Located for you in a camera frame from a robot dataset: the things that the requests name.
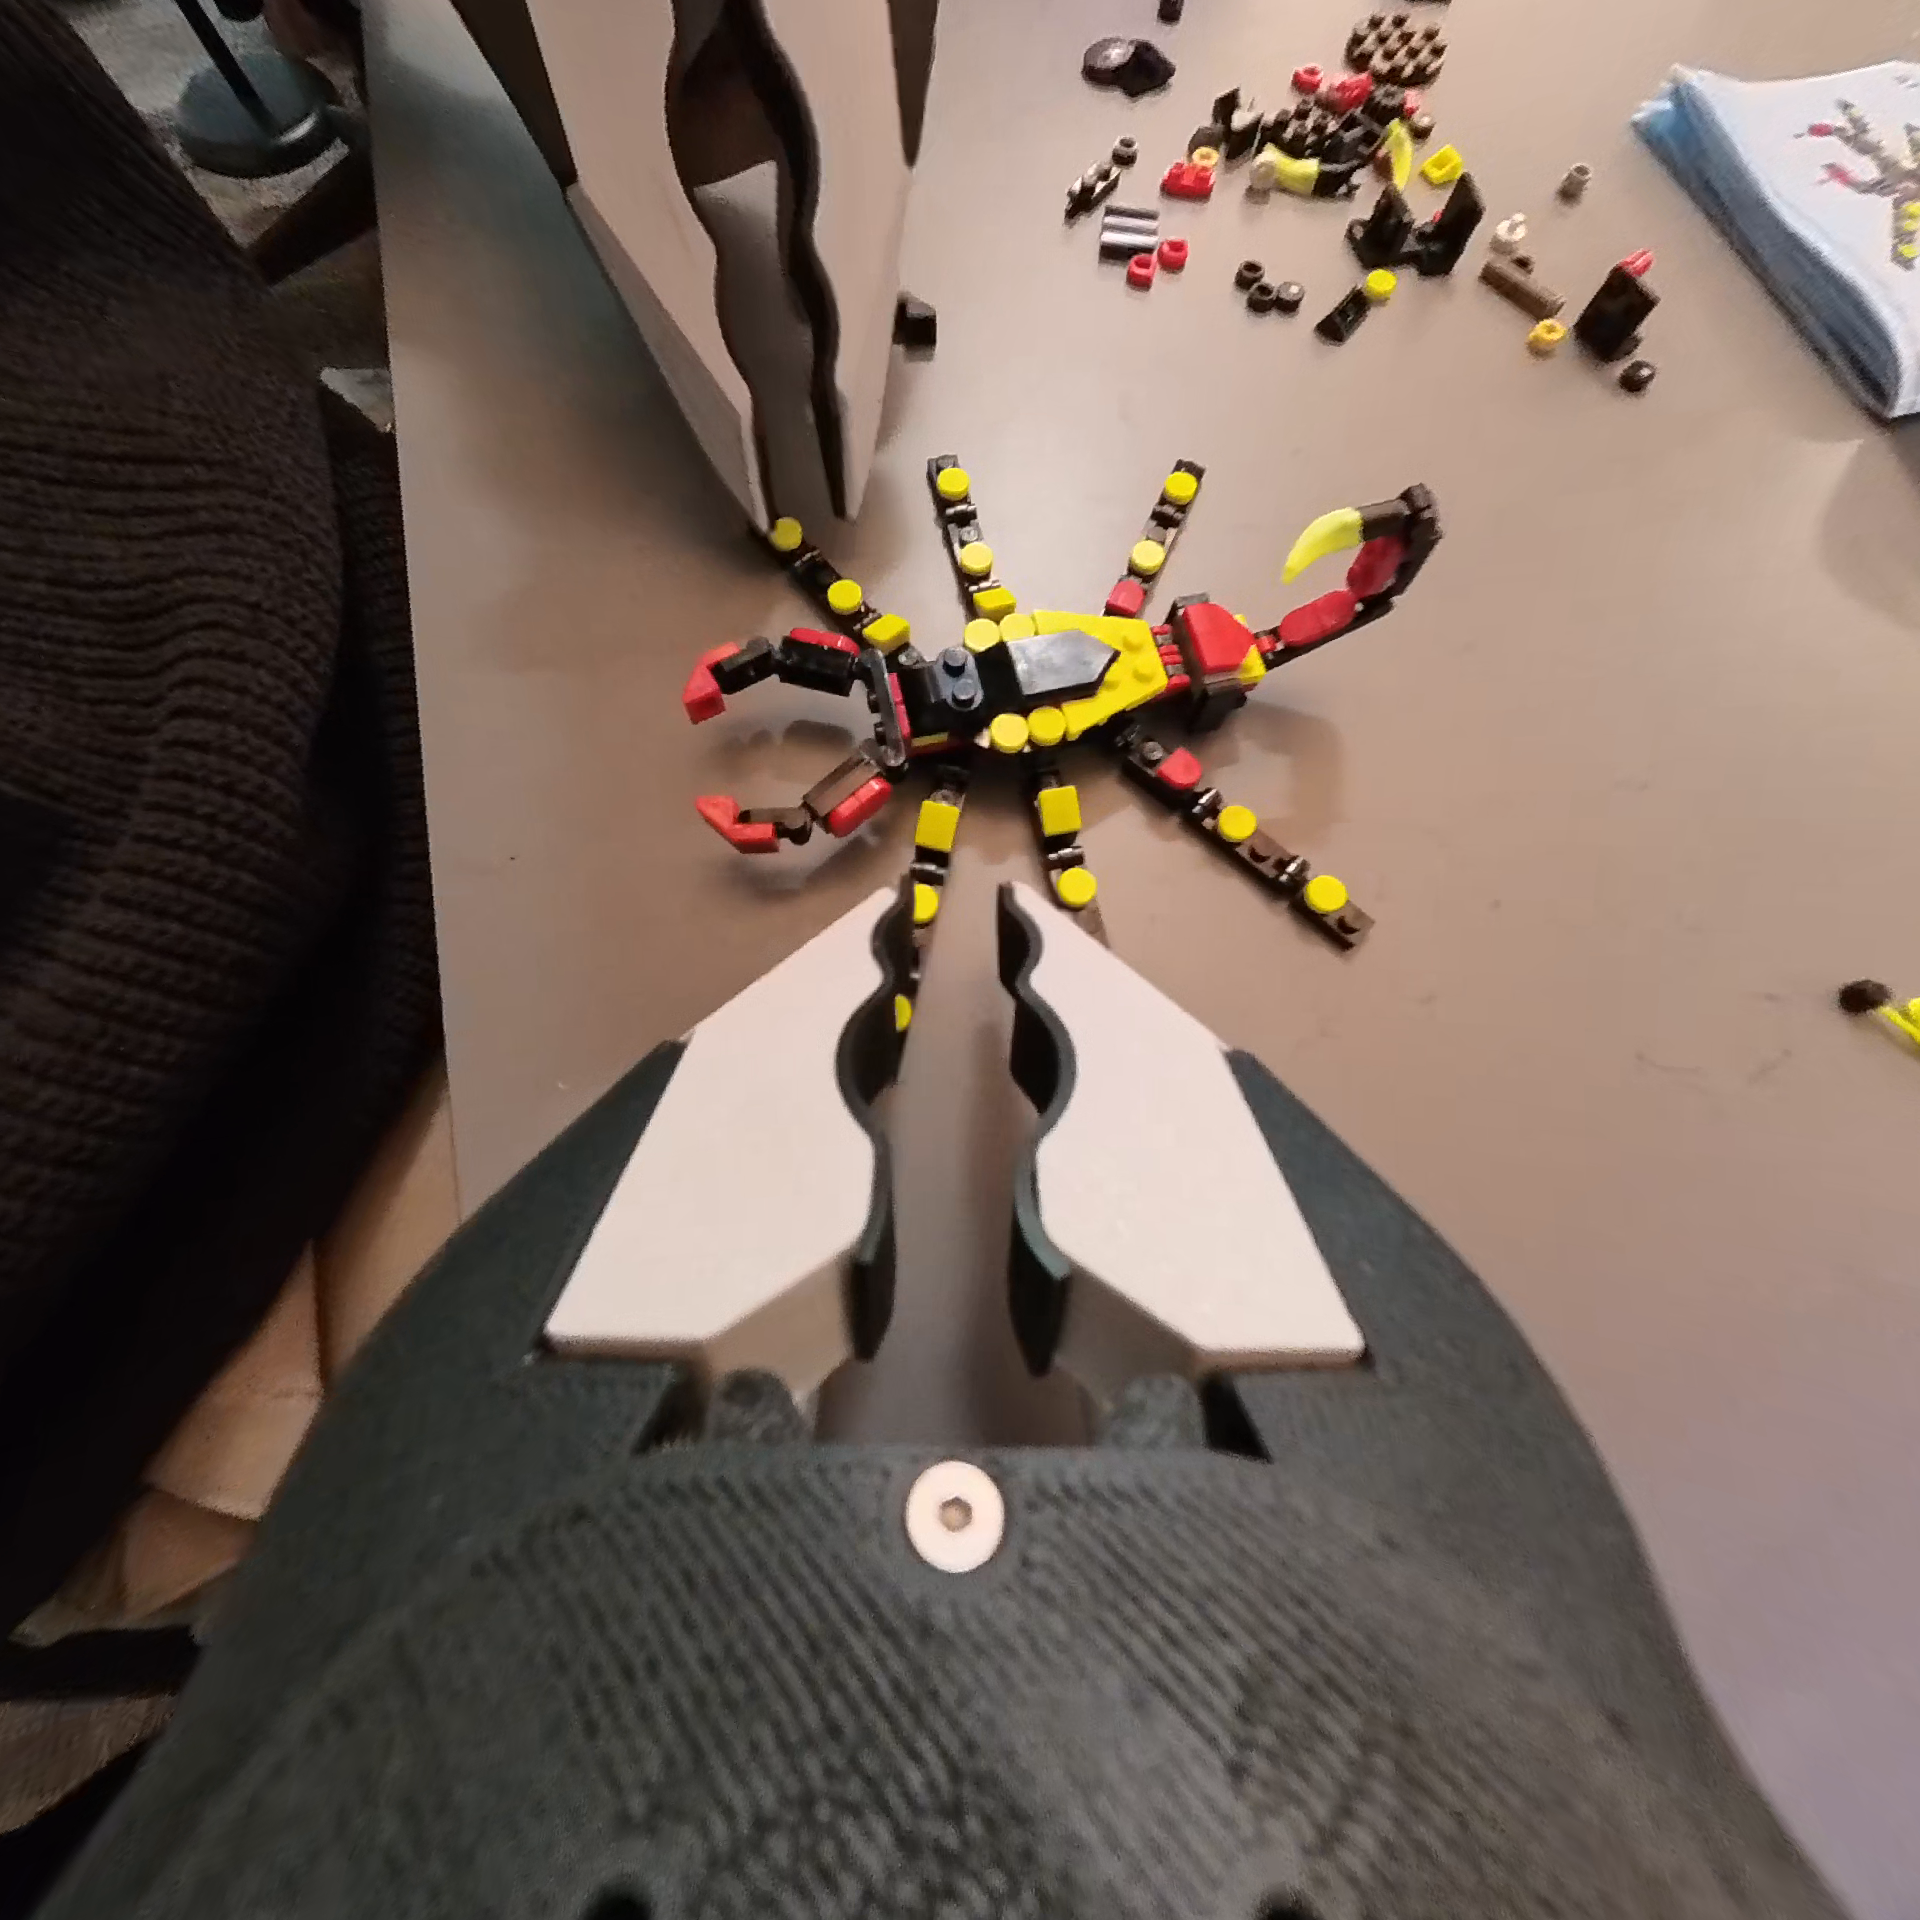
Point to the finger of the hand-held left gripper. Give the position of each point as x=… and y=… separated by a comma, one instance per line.
x=639, y=301
x=877, y=180

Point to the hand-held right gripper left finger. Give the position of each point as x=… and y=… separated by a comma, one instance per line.
x=719, y=1170

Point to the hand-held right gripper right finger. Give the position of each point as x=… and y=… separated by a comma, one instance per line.
x=1170, y=1188

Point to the scorpion toy brick model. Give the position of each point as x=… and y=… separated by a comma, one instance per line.
x=1072, y=673

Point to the small black toy brick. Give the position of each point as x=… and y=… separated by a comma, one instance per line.
x=915, y=322

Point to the dark round stand base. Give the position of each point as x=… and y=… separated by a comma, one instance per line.
x=250, y=112

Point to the heap of loose toy bricks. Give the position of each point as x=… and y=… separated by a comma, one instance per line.
x=1321, y=152

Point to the person's black knit sweater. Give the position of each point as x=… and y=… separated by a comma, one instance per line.
x=150, y=748

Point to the black and yellow brick piece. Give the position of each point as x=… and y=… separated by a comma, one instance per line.
x=1882, y=1013

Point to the blue instruction booklet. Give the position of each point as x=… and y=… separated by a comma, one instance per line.
x=1799, y=209

